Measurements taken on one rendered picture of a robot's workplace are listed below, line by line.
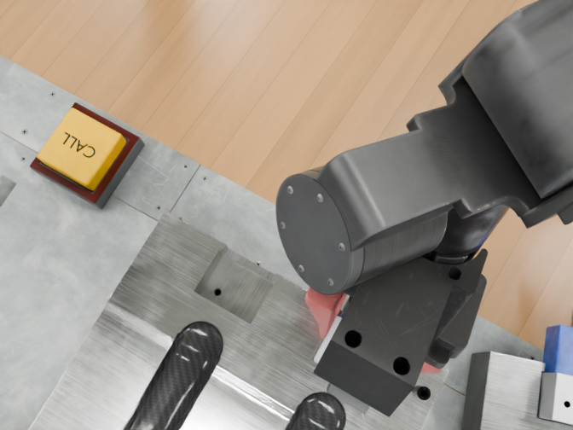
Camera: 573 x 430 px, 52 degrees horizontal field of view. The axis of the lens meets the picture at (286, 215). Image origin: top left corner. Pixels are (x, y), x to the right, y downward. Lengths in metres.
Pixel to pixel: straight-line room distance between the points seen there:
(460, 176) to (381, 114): 0.36
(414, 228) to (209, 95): 0.40
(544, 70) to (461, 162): 0.05
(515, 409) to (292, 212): 0.32
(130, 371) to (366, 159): 0.31
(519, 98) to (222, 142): 0.40
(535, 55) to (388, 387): 0.16
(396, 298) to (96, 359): 0.27
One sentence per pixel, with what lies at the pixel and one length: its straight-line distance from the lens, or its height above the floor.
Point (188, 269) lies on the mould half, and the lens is 0.48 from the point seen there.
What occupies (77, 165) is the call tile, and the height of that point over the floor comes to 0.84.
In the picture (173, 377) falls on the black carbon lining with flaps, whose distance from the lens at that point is 0.49.
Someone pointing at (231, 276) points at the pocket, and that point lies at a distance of 0.51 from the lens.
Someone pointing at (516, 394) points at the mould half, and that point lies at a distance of 0.54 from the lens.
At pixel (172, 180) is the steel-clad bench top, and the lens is 0.60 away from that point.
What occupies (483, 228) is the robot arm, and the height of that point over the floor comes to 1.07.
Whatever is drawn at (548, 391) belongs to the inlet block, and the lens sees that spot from 0.53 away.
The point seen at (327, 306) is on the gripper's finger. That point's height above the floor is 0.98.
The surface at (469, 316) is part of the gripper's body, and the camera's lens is 0.38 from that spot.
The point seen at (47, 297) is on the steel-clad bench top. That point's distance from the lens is 0.61.
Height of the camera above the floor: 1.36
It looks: 75 degrees down
